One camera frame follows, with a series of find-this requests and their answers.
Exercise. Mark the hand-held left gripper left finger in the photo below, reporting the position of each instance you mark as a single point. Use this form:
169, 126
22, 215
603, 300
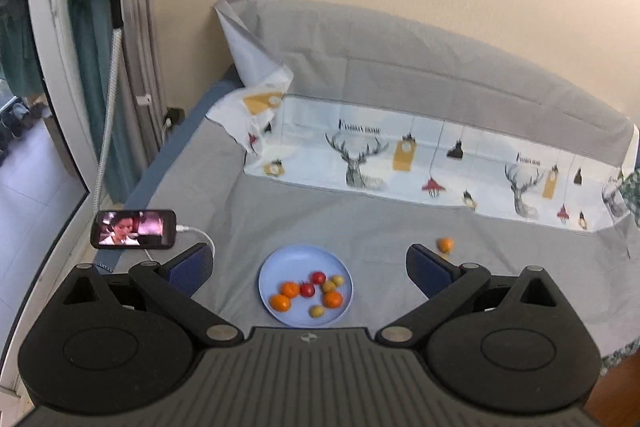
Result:
192, 268

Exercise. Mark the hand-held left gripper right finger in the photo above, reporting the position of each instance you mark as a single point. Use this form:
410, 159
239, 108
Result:
427, 274

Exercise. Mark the small yellow plum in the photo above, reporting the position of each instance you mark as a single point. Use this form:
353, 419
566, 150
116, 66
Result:
316, 311
338, 280
328, 286

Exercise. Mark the orange tangerine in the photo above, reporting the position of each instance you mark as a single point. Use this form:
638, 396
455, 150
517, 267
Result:
289, 289
280, 303
445, 245
332, 299

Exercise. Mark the light blue plate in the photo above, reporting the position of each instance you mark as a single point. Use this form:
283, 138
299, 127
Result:
300, 262

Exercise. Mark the red cherry tomato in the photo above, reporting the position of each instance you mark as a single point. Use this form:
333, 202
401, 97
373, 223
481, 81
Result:
318, 277
307, 290

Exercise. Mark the black smartphone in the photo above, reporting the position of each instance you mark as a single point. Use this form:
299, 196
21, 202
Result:
132, 229

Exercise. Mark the grey bedsheet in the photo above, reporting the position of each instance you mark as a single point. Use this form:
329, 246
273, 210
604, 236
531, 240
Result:
350, 222

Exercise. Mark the blue mattress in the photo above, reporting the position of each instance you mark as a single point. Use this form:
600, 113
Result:
165, 157

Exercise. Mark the deer-print grey duvet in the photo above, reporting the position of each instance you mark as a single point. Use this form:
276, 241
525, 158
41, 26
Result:
400, 87

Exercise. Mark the green checked cloth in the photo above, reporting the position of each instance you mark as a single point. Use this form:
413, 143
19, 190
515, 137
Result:
631, 189

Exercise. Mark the grey shoes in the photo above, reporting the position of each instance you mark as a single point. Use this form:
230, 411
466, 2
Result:
17, 116

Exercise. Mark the grey curtain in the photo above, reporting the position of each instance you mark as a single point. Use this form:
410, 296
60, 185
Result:
140, 32

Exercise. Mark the wall outlet with charger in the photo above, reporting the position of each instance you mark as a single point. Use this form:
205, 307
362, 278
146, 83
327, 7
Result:
173, 114

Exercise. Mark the white door frame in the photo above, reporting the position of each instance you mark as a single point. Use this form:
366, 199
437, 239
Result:
55, 72

